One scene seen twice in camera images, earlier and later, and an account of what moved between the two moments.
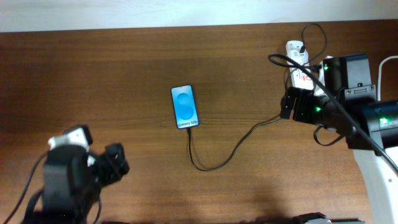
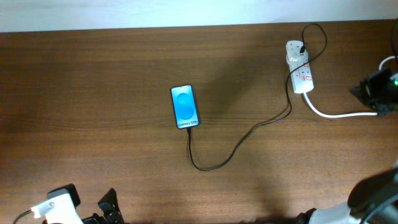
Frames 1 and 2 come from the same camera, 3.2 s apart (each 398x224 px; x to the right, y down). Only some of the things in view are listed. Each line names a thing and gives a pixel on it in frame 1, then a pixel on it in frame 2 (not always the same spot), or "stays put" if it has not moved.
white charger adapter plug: [300, 58] stays put
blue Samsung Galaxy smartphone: [185, 106] stays put
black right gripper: [303, 97] → [364, 90]
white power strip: [296, 51] stays put
